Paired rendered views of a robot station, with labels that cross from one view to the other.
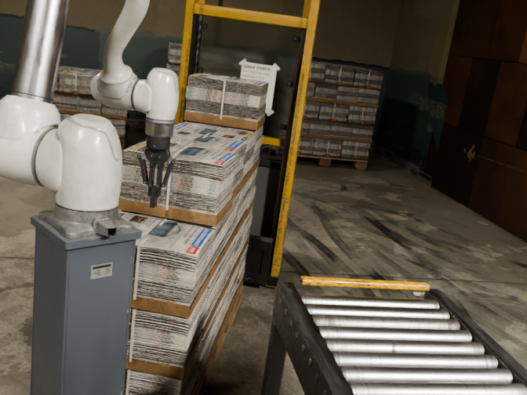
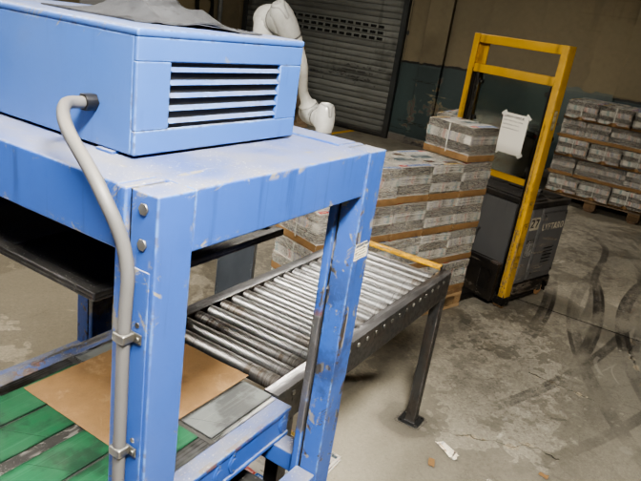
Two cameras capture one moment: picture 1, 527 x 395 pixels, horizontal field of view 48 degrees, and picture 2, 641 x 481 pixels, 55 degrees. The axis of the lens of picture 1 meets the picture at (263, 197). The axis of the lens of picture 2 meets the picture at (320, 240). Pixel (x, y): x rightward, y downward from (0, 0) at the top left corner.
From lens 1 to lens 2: 2.04 m
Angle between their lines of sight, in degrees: 41
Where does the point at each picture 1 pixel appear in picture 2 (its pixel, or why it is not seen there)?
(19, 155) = not seen: hidden behind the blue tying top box
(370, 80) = not seen: outside the picture
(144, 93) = (314, 115)
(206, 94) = (439, 131)
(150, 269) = (302, 219)
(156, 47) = not seen: hidden behind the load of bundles
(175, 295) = (310, 237)
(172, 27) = (602, 83)
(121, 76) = (306, 105)
